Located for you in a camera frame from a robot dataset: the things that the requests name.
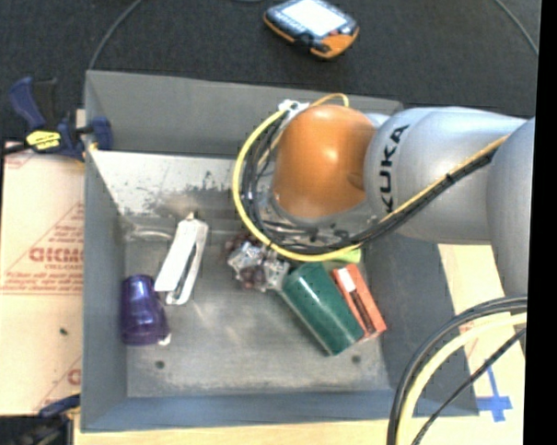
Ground brown cardboard board red print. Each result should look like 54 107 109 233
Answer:
0 140 94 422

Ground white plastic tool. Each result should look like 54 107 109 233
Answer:
152 210 211 308

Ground dark red toy grapes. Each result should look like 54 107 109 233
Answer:
223 234 271 293

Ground red-brown flat block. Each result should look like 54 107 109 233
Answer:
327 262 392 340

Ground grey metal bin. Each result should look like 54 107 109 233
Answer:
68 69 493 445

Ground dark green flat block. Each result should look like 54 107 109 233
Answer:
277 260 371 359

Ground purple plastic cup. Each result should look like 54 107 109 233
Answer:
117 273 174 348

